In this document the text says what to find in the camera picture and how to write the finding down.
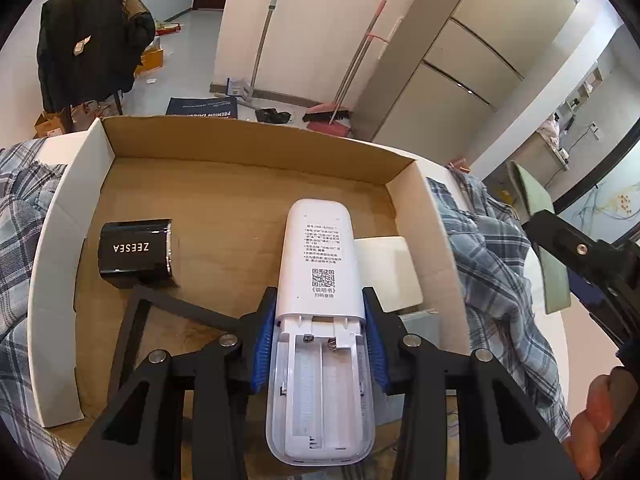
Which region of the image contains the wall niche shelf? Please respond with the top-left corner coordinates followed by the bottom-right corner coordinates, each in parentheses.
top-left (570, 62), bottom-right (603, 111)

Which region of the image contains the black jacket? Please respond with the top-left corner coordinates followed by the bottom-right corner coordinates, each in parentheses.
top-left (37, 0), bottom-right (157, 113)

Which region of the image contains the beige refrigerator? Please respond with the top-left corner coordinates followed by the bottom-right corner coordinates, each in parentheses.
top-left (350, 0), bottom-right (586, 143)

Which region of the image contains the grey handled mop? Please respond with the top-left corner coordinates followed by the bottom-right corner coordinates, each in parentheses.
top-left (247, 0), bottom-right (292, 103)

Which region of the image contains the dark wooden chair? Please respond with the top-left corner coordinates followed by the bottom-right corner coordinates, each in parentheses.
top-left (60, 87), bottom-right (125, 133)

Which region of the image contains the pale cloth pile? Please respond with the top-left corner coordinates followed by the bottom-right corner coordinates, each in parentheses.
top-left (540, 115), bottom-right (563, 146)

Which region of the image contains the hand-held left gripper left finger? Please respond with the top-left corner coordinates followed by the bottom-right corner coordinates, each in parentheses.
top-left (60, 287), bottom-right (278, 480)

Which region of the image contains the black frame display case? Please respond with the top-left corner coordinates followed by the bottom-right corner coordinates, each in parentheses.
top-left (106, 285), bottom-right (243, 403)

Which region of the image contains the black trash bag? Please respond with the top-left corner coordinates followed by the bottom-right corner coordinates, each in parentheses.
top-left (255, 107), bottom-right (292, 125)

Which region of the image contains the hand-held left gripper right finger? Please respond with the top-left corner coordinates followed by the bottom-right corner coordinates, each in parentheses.
top-left (361, 286), bottom-right (581, 480)

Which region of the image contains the orange cardboard box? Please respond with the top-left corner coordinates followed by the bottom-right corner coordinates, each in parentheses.
top-left (135, 45), bottom-right (165, 73)

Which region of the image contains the open brown cardboard box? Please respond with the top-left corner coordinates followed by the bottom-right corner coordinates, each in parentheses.
top-left (34, 102), bottom-right (121, 138)

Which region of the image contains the floral glass door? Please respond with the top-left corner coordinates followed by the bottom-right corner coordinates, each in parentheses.
top-left (550, 130), bottom-right (640, 246)

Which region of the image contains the white card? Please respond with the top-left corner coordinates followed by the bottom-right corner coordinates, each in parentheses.
top-left (352, 235), bottom-right (425, 313)

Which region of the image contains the blue plaid blanket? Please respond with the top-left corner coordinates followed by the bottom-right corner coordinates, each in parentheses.
top-left (0, 137), bottom-right (573, 480)

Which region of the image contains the small blue white box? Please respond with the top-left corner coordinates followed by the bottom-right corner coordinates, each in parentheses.
top-left (225, 77), bottom-right (251, 101)

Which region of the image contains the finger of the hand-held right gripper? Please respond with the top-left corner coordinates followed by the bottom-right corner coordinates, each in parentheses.
top-left (569, 271), bottom-right (640, 357)
top-left (522, 209), bottom-right (615, 282)

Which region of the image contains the dark blue printed mat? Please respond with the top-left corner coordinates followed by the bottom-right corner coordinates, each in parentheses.
top-left (165, 97), bottom-right (238, 120)

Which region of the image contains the person's right hand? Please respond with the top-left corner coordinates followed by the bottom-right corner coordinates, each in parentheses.
top-left (563, 366), bottom-right (627, 480)

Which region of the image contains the beige washbasin counter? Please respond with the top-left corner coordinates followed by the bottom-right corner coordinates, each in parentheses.
top-left (470, 130), bottom-right (571, 181)

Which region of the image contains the red handled broom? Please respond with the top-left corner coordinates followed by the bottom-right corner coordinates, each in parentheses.
top-left (301, 0), bottom-right (388, 126)

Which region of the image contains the grey box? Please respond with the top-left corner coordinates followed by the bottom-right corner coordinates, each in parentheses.
top-left (397, 310), bottom-right (441, 346)

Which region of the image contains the shallow cardboard box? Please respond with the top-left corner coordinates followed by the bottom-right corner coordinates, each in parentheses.
top-left (27, 116), bottom-right (473, 428)

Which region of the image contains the white remote control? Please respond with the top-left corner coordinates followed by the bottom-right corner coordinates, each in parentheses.
top-left (265, 198), bottom-right (376, 466)

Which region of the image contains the small black glossy box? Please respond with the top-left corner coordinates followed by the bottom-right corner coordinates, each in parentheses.
top-left (98, 218), bottom-right (176, 288)

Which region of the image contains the red dustpan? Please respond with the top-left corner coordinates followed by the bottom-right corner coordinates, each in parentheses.
top-left (306, 119), bottom-right (353, 138)

